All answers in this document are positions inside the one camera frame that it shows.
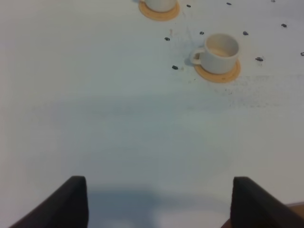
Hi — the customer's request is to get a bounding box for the far white teacup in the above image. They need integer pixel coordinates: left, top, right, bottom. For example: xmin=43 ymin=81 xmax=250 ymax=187
xmin=140 ymin=0 xmax=177 ymax=12

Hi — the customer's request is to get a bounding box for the near white teacup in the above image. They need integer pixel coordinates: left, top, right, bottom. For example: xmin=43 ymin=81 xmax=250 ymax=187
xmin=190 ymin=33 xmax=240 ymax=75

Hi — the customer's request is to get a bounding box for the white teacup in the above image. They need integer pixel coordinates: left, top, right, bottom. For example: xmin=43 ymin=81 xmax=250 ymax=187
xmin=140 ymin=0 xmax=177 ymax=12
xmin=190 ymin=33 xmax=240 ymax=75

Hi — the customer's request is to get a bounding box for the far orange round coaster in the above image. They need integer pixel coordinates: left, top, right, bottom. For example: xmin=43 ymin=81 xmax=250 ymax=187
xmin=138 ymin=1 xmax=180 ymax=21

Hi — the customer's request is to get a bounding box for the near orange round coaster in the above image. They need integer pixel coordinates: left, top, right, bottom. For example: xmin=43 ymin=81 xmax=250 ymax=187
xmin=194 ymin=60 xmax=241 ymax=84

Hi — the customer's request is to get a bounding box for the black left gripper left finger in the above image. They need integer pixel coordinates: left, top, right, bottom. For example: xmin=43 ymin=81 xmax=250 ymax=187
xmin=11 ymin=176 xmax=89 ymax=228

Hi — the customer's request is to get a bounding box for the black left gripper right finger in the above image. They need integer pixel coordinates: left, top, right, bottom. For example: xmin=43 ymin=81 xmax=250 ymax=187
xmin=230 ymin=177 xmax=304 ymax=228

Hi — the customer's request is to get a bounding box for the orange round coaster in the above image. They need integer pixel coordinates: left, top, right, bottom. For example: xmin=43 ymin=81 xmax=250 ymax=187
xmin=194 ymin=60 xmax=241 ymax=84
xmin=138 ymin=1 xmax=180 ymax=21

